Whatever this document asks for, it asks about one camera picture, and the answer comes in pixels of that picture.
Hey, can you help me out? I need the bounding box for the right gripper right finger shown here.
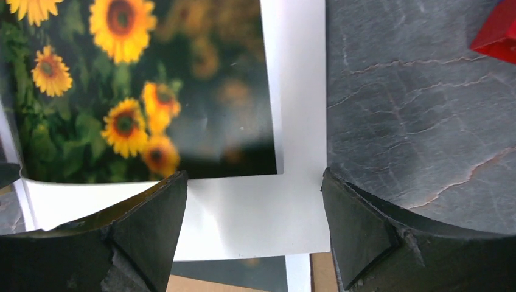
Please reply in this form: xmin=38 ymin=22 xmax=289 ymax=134
xmin=321 ymin=169 xmax=515 ymax=291

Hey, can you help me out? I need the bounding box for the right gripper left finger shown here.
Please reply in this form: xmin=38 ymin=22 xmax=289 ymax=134
xmin=1 ymin=171 xmax=188 ymax=291

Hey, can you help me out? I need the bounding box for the brown backing board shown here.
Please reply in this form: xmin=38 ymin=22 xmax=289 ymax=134
xmin=166 ymin=252 xmax=339 ymax=292

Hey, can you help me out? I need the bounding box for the white photo mat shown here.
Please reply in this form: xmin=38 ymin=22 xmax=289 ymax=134
xmin=1 ymin=1 xmax=329 ymax=261

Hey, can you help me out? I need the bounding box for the sunflower photo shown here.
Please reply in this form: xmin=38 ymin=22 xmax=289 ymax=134
xmin=1 ymin=1 xmax=181 ymax=202

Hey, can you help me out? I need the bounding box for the red purple block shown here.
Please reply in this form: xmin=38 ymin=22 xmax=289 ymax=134
xmin=469 ymin=0 xmax=515 ymax=64

